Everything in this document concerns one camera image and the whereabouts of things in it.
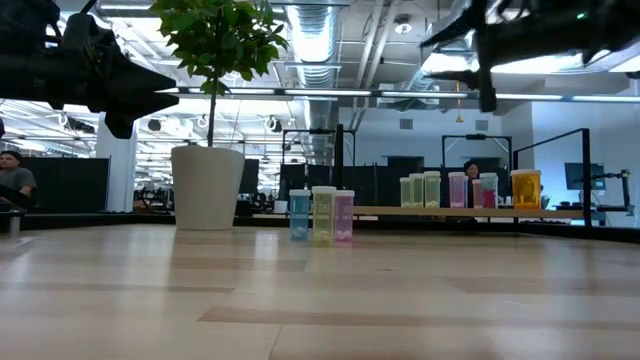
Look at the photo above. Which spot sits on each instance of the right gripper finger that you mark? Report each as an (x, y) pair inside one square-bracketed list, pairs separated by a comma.
[(460, 25), (460, 77)]

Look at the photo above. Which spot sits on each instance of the large orange pill bottle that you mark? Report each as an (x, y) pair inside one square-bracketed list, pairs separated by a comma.
[(526, 190)]

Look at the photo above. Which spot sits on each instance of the person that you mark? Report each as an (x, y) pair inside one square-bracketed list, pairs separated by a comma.
[(471, 169), (17, 180)]

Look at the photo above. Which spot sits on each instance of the small green tree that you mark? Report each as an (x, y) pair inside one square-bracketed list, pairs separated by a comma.
[(220, 35)]

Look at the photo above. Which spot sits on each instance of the black partition panel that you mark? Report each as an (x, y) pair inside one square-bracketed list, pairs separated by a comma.
[(70, 185)]

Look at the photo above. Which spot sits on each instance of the large yellow-green pill bottle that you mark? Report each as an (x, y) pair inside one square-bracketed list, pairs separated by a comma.
[(433, 190)]

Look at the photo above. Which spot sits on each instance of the white-capped pill bottle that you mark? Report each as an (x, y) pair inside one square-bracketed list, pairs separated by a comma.
[(324, 215), (300, 215)]

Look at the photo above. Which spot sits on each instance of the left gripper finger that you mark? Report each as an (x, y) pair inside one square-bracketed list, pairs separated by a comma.
[(142, 87), (122, 120)]

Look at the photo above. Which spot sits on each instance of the pink bottle with white pills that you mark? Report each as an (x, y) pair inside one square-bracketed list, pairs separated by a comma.
[(457, 190), (345, 215)]

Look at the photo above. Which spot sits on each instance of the white cup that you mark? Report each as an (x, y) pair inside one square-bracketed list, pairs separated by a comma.
[(280, 206)]

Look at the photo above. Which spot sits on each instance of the small yellow-green pill bottle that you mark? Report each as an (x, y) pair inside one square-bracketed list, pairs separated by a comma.
[(418, 190), (406, 192)]

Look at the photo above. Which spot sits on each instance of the wooden shelf with black frame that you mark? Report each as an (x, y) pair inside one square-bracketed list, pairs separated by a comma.
[(450, 212)]

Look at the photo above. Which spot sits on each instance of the black metal gantry frame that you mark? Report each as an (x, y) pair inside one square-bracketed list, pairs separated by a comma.
[(475, 136)]

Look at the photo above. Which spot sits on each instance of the black computer monitor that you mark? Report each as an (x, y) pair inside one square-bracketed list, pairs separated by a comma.
[(575, 175)]

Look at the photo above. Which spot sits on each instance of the white building column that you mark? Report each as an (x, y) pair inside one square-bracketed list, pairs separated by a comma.
[(117, 175)]

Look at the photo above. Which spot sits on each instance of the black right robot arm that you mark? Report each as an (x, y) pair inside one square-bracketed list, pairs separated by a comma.
[(620, 30)]

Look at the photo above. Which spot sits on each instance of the blue bottle with red pills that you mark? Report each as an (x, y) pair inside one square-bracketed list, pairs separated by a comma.
[(490, 192)]

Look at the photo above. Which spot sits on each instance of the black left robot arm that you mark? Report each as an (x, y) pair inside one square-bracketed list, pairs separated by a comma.
[(30, 70)]

